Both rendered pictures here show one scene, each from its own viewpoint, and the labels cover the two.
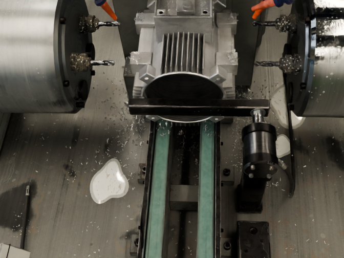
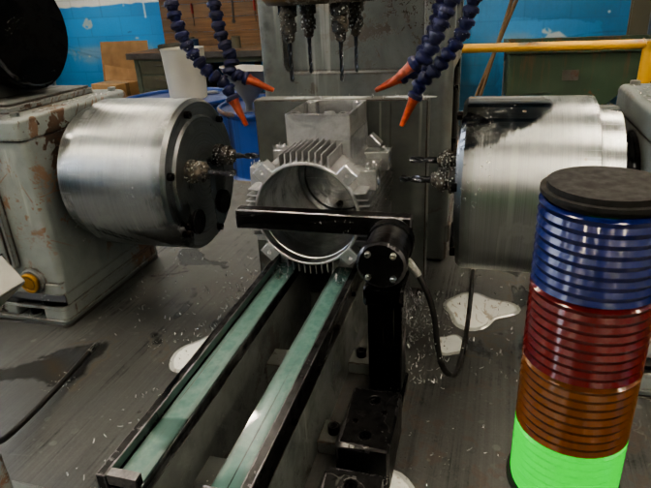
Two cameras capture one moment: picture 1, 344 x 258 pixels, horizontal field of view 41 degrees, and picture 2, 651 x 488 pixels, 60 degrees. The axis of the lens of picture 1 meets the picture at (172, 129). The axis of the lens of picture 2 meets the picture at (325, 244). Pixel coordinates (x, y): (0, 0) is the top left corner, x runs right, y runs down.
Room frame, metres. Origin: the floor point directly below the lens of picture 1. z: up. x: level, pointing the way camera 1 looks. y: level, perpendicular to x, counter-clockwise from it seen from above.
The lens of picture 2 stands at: (-0.24, -0.16, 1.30)
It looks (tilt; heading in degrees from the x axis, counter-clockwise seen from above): 24 degrees down; 8
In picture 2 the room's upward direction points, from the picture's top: 3 degrees counter-clockwise
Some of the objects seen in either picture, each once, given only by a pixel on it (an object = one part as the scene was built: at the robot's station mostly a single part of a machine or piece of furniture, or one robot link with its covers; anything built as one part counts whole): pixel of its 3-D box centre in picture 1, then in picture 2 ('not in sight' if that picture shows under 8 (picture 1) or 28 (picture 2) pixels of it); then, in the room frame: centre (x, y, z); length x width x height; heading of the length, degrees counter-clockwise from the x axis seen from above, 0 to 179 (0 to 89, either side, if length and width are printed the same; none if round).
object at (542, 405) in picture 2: not in sight; (575, 389); (0.02, -0.26, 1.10); 0.06 x 0.06 x 0.04
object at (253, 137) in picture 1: (269, 97); (430, 259); (0.55, -0.21, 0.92); 0.45 x 0.13 x 0.24; 172
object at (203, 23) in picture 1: (185, 8); (328, 129); (0.64, -0.05, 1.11); 0.12 x 0.11 x 0.07; 172
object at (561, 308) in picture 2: not in sight; (586, 320); (0.02, -0.26, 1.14); 0.06 x 0.06 x 0.04
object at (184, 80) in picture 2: not in sight; (183, 73); (2.53, 0.92, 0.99); 0.24 x 0.22 x 0.24; 80
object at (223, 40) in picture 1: (185, 58); (325, 193); (0.60, -0.04, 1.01); 0.20 x 0.19 x 0.19; 172
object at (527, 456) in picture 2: not in sight; (565, 450); (0.02, -0.26, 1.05); 0.06 x 0.06 x 0.04
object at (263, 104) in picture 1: (198, 108); (321, 221); (0.48, -0.05, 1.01); 0.26 x 0.04 x 0.03; 82
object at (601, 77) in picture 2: not in sight; (574, 93); (4.88, -1.62, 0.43); 1.20 x 0.94 x 0.85; 82
